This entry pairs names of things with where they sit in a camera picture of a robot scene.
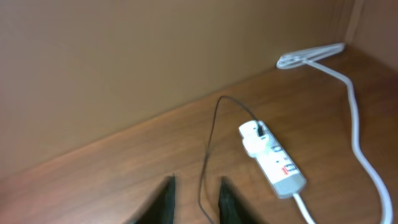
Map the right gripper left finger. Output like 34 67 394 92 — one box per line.
130 175 176 224

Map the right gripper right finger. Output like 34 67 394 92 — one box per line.
218 177 258 224

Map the black USB charging cable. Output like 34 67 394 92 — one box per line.
198 95 266 224

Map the white USB charger plug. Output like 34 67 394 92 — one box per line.
242 134 270 158

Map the white power strip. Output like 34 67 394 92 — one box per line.
239 120 307 199

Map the white power strip cord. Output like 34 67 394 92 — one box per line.
275 42 394 224

